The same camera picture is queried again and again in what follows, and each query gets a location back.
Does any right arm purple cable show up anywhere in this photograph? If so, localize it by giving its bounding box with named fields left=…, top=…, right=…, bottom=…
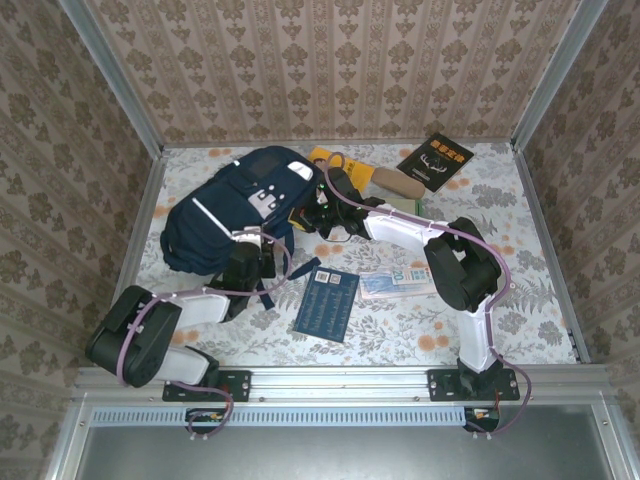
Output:
left=321, top=151, right=534, bottom=441

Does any black book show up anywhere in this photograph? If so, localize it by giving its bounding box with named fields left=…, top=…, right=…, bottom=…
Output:
left=396, top=131, right=475, bottom=195

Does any green notebook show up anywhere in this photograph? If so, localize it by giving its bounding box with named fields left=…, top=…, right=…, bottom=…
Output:
left=370, top=192, right=424, bottom=216

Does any aluminium mounting rail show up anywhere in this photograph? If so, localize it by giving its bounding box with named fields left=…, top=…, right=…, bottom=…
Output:
left=73, top=363, right=610, bottom=406

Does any floral table cover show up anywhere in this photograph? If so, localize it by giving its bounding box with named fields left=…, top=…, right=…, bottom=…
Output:
left=134, top=142, right=580, bottom=369

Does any navy blue backpack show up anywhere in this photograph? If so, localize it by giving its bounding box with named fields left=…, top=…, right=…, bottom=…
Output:
left=159, top=145, right=324, bottom=311

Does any tan pencil case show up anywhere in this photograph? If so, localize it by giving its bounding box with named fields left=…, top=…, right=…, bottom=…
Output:
left=372, top=167, right=426, bottom=200

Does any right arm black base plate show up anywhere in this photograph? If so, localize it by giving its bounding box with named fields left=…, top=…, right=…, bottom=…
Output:
left=427, top=368, right=521, bottom=403

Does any grey metal sheet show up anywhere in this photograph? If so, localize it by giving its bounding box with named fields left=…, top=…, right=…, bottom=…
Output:
left=49, top=404, right=626, bottom=480

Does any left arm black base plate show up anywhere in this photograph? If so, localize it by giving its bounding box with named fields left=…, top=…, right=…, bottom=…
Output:
left=162, top=368, right=251, bottom=404

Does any aluminium frame post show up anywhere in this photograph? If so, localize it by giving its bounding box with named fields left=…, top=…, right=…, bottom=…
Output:
left=510, top=0, right=610, bottom=151
left=57, top=0, right=165, bottom=157

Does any slotted grey cable duct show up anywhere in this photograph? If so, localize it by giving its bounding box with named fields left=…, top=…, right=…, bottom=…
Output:
left=92, top=405, right=469, bottom=427

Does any yellow book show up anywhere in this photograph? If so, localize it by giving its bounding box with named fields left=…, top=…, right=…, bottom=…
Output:
left=307, top=145, right=376, bottom=194

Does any blue book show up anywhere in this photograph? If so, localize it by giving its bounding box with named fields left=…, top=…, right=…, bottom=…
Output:
left=291, top=264, right=361, bottom=344

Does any black connector box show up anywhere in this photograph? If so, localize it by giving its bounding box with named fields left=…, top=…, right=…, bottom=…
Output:
left=463, top=407, right=501, bottom=432
left=185, top=407, right=232, bottom=434

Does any clear plastic pen pack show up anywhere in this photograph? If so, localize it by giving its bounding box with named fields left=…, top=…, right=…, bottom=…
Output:
left=358, top=267, right=439, bottom=301

